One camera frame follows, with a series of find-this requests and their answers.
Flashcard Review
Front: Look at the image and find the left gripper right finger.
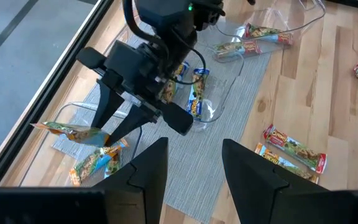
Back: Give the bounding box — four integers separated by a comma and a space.
222, 139, 351, 224

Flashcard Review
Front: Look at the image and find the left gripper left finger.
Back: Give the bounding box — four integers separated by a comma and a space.
93, 137, 168, 224

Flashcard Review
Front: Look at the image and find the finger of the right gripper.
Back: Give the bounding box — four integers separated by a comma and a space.
91, 81, 126, 129
106, 104, 161, 146

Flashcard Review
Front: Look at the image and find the green white snack bar front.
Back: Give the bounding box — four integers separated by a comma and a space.
30, 121, 111, 147

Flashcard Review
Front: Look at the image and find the blue-ended Chewy granola bar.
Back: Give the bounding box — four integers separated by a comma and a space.
186, 67, 211, 121
159, 60, 190, 104

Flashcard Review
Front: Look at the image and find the narrow clear plastic bin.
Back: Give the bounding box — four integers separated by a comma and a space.
209, 0, 328, 63

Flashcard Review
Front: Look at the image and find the grey woven placemat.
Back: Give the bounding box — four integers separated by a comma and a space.
50, 18, 273, 224

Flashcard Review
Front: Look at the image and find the wide clear plastic bin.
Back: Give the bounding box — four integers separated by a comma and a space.
17, 101, 144, 189

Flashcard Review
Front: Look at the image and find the black metal table frame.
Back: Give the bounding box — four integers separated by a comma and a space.
0, 0, 115, 187

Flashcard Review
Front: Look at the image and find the clear plastic bin with handles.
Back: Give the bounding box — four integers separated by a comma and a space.
154, 46, 245, 124

